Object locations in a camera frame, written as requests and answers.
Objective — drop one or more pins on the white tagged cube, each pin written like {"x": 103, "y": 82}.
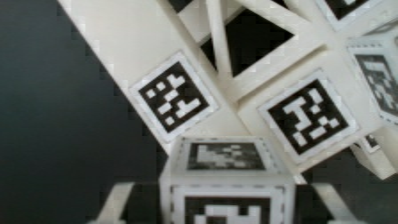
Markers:
{"x": 373, "y": 52}
{"x": 226, "y": 184}

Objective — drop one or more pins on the white chair back frame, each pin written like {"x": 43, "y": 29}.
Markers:
{"x": 293, "y": 101}

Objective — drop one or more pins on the white chair leg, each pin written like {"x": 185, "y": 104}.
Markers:
{"x": 372, "y": 158}

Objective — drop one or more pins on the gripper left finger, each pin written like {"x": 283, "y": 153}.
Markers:
{"x": 110, "y": 213}

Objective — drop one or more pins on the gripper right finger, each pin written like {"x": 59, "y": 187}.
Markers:
{"x": 343, "y": 216}

